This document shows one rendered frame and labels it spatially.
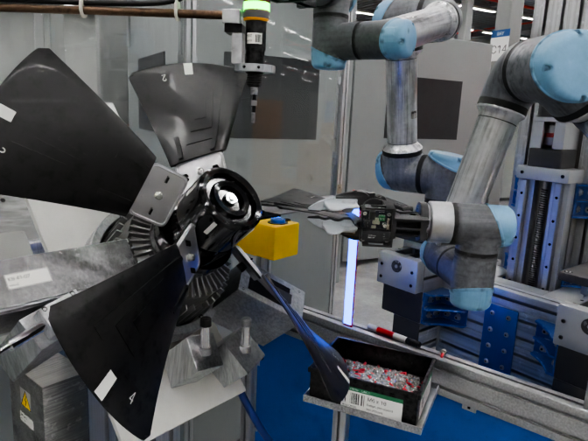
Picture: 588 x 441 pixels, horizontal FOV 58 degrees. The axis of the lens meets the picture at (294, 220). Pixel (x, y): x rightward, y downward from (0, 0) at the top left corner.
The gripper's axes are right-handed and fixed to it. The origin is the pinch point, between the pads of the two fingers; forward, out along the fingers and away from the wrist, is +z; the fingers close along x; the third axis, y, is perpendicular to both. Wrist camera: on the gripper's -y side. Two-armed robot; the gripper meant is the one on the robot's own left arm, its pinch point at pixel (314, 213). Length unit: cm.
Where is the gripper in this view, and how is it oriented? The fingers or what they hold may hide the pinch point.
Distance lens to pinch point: 98.1
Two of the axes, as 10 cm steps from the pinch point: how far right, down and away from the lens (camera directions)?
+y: -0.6, 3.0, -9.5
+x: -0.4, 9.5, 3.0
